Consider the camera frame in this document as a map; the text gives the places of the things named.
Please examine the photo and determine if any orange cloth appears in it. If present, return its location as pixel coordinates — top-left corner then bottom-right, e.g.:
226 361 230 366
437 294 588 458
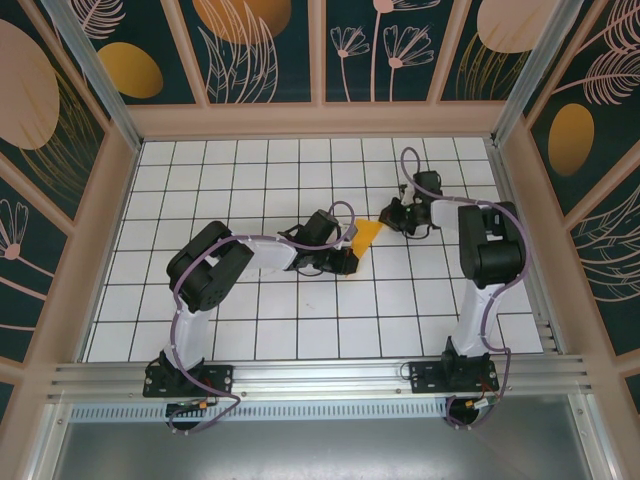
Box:
344 218 385 278

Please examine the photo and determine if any grey metal sheet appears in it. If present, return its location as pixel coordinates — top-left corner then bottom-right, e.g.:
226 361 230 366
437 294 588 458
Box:
47 393 604 480

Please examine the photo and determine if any aluminium table side rail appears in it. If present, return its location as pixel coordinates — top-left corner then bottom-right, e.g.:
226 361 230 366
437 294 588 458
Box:
487 139 560 356

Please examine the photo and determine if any aluminium mounting rail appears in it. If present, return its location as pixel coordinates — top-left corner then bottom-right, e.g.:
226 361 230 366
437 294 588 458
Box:
47 353 594 402

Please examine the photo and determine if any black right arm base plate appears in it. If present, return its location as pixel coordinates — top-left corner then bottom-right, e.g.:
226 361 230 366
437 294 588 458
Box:
409 360 499 395

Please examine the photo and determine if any slotted grey cable duct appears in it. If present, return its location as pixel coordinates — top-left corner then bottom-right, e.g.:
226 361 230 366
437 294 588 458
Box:
68 403 451 422

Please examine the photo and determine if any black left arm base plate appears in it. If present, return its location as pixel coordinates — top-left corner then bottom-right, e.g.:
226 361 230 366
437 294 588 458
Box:
143 363 235 399

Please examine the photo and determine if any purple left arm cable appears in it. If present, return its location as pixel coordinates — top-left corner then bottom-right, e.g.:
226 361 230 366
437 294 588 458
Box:
169 201 354 436

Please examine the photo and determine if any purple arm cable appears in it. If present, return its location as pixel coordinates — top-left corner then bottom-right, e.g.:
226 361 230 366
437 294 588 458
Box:
399 146 527 431
169 201 354 436

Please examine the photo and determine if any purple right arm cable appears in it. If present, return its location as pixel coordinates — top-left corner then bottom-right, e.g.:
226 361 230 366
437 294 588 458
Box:
399 146 527 431

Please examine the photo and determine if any aluminium frame post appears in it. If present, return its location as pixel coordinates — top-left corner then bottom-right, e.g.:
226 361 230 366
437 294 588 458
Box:
491 0 587 146
39 0 145 151

